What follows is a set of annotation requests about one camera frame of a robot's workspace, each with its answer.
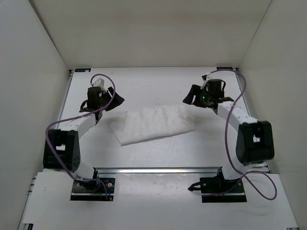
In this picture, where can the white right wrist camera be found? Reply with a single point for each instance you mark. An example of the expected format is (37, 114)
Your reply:
(205, 79)

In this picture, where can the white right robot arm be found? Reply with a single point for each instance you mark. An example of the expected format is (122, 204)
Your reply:
(254, 143)

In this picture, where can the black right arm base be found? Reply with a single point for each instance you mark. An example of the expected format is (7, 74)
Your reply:
(219, 190)

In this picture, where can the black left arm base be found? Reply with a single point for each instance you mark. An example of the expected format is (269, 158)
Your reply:
(94, 191)

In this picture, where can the corner table label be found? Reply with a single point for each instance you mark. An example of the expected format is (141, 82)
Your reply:
(224, 68)
(82, 70)

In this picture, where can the white pleated skirt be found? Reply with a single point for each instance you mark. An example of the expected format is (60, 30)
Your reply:
(153, 123)

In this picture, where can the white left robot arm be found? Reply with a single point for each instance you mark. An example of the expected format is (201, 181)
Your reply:
(62, 148)

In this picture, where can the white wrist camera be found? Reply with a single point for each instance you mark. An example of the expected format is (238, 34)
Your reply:
(205, 79)
(99, 83)

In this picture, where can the left corner table label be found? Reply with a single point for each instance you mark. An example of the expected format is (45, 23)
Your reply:
(82, 70)

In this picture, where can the aluminium table edge rail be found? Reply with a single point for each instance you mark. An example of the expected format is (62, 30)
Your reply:
(159, 170)

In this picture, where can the right corner table label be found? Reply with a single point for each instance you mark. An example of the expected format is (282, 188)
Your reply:
(224, 68)

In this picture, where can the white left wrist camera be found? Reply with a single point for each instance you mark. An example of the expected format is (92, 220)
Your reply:
(99, 83)

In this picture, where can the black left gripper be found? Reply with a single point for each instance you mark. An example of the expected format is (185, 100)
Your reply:
(117, 100)

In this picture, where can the white front cover board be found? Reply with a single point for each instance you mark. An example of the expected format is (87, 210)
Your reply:
(152, 202)

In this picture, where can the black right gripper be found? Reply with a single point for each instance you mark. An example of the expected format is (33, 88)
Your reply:
(195, 91)

